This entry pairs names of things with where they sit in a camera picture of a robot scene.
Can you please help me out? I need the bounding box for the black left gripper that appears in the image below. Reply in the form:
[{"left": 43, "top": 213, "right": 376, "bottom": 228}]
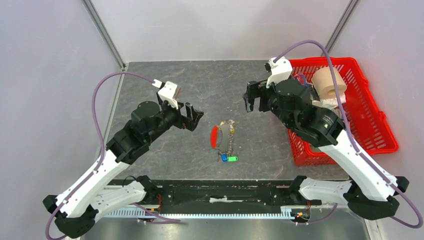
[{"left": 146, "top": 98, "right": 204, "bottom": 144}]

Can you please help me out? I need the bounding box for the red grey key organizer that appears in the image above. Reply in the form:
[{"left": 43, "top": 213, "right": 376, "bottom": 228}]
[{"left": 210, "top": 119, "right": 238, "bottom": 157}]

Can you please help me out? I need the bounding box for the blue key tag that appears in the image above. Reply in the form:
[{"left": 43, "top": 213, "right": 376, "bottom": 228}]
[{"left": 221, "top": 154, "right": 228, "bottom": 163}]

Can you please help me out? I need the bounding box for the green key tag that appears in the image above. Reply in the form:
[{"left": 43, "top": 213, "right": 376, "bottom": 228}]
[{"left": 227, "top": 156, "right": 239, "bottom": 162}]

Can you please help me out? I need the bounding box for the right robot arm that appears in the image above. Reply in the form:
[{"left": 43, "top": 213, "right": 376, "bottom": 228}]
[{"left": 243, "top": 78, "right": 409, "bottom": 220}]

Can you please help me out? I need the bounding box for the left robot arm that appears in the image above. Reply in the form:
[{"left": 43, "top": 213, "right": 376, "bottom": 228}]
[{"left": 43, "top": 101, "right": 204, "bottom": 239}]

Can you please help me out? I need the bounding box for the beige toilet paper roll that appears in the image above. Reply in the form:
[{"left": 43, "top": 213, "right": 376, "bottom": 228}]
[{"left": 311, "top": 66, "right": 347, "bottom": 99}]

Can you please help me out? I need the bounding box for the white crumpled tissue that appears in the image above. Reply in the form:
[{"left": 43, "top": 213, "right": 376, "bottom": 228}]
[{"left": 312, "top": 93, "right": 346, "bottom": 110}]

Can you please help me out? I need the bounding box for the red plastic basket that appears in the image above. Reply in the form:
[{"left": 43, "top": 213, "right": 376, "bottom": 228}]
[{"left": 288, "top": 57, "right": 399, "bottom": 167}]

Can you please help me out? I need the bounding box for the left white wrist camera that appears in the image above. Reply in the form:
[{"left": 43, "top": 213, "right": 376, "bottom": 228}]
[{"left": 152, "top": 79, "right": 181, "bottom": 110}]

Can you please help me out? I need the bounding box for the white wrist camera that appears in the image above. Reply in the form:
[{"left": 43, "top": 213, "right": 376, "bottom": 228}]
[
  {"left": 152, "top": 79, "right": 181, "bottom": 110},
  {"left": 265, "top": 56, "right": 293, "bottom": 89}
]

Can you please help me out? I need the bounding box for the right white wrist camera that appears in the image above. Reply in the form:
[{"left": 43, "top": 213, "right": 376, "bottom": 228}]
[{"left": 265, "top": 56, "right": 293, "bottom": 89}]

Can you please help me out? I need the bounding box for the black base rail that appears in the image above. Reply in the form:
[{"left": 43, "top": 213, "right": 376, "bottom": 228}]
[{"left": 112, "top": 178, "right": 323, "bottom": 216}]

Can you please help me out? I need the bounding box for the white cable duct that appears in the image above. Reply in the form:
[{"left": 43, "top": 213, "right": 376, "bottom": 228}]
[{"left": 105, "top": 207, "right": 295, "bottom": 220}]

